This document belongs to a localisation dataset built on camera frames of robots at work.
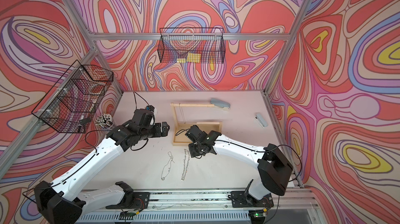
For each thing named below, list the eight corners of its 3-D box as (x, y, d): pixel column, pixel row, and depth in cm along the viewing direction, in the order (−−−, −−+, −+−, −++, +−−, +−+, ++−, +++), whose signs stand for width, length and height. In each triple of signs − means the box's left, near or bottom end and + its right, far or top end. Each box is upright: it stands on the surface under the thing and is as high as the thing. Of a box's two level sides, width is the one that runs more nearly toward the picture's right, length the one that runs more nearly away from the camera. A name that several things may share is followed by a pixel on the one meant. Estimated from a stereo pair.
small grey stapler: (262, 128, 101) (264, 125, 98) (253, 118, 107) (254, 114, 104) (267, 126, 103) (269, 122, 100) (257, 116, 108) (259, 112, 105)
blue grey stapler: (208, 105, 114) (208, 101, 111) (211, 99, 118) (212, 96, 115) (228, 111, 110) (229, 108, 107) (231, 105, 114) (231, 102, 111)
